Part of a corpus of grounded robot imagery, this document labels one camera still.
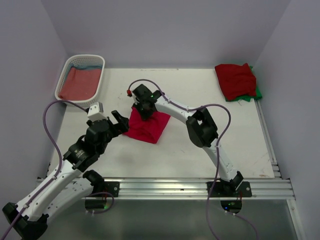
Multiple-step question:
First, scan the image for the aluminium mounting rail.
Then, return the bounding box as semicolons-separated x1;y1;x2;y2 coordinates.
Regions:
31;177;296;200

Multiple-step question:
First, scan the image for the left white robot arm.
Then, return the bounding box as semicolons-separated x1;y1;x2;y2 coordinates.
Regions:
2;110;129;240

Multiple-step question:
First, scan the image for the light blue folded shirt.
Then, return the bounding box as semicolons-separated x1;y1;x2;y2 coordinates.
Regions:
70;63;103;71

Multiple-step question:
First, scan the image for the salmon pink folded shirt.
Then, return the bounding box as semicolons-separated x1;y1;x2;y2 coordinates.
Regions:
58;67;102;101

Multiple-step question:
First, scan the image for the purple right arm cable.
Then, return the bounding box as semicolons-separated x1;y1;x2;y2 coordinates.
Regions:
127;79;259;240

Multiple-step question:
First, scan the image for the green folded shirt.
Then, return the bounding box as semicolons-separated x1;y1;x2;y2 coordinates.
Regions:
223;63;262;102

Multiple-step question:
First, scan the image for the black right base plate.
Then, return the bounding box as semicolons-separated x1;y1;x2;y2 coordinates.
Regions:
210;181;253;198

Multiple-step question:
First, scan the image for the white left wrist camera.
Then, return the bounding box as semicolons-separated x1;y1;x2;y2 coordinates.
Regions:
87;102;107;122

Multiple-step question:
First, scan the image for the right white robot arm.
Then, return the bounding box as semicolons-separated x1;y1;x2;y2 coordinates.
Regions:
127;84;244;197

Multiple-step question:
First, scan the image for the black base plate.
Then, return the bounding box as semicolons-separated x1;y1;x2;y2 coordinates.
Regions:
210;181;253;198
100;181;120;198

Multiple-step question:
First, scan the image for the white perforated plastic basket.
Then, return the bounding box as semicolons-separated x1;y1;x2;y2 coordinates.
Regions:
54;54;106;108

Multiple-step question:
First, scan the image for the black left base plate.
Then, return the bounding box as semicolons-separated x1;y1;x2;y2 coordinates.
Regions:
100;181;120;198

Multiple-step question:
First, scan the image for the crimson red t-shirt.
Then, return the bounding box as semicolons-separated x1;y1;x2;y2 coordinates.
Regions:
123;107;170;144

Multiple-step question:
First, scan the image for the dark red folded shirt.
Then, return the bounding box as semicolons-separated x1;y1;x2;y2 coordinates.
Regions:
214;63;258;102

